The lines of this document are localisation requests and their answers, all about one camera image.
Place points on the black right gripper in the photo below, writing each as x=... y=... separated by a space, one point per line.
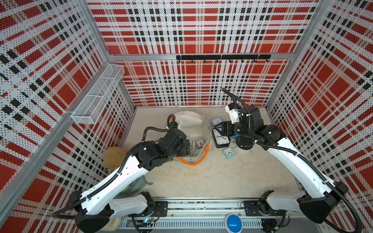
x=226 y=127

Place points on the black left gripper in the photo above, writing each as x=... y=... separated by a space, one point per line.
x=184 y=148

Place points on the black square alarm clock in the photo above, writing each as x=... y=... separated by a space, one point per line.
x=219 y=140

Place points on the white round clock black back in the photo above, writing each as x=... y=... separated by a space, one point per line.
x=244 y=143

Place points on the mint green small clock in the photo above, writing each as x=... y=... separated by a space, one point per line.
x=229 y=153

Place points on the beige canvas bag orange handles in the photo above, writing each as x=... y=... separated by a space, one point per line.
x=195 y=127

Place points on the light blue square alarm clock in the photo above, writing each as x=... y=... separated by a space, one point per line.
x=216 y=120

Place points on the white round analog clock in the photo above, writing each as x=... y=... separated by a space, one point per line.
x=198 y=144

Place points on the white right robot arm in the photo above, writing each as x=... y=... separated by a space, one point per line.
x=320 y=193

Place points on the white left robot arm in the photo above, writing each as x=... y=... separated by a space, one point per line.
x=96 y=207

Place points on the grey green cloth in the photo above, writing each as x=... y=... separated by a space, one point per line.
x=133 y=187

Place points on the tan plush toy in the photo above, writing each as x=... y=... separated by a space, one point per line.
x=113 y=157

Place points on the blue round button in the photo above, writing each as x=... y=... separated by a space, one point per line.
x=233 y=223

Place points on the beige sponge block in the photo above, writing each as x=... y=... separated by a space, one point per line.
x=112 y=225

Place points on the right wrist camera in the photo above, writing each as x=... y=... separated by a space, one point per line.
x=233 y=112

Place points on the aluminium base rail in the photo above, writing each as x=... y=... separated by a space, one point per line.
x=182 y=214

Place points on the black wall hook rail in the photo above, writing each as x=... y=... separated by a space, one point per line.
x=253 y=57

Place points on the white wire mesh shelf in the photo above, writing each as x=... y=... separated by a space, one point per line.
x=93 y=104

